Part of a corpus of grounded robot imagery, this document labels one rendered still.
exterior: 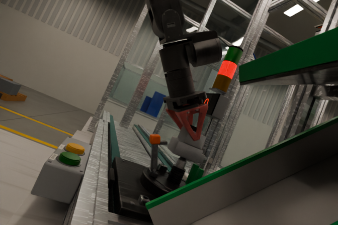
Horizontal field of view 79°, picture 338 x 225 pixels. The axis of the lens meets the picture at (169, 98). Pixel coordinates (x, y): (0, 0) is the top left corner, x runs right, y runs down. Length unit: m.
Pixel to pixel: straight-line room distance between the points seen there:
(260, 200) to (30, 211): 0.39
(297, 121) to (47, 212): 0.46
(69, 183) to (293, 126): 0.38
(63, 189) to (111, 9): 9.00
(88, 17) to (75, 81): 2.58
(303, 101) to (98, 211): 0.31
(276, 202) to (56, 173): 0.34
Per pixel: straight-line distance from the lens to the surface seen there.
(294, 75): 0.19
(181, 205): 0.26
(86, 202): 0.35
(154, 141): 0.43
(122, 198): 0.37
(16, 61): 9.70
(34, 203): 0.52
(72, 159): 0.44
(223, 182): 0.26
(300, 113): 0.32
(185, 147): 0.45
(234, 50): 0.72
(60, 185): 0.44
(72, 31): 9.25
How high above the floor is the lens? 1.12
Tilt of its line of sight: 4 degrees up
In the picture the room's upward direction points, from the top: 23 degrees clockwise
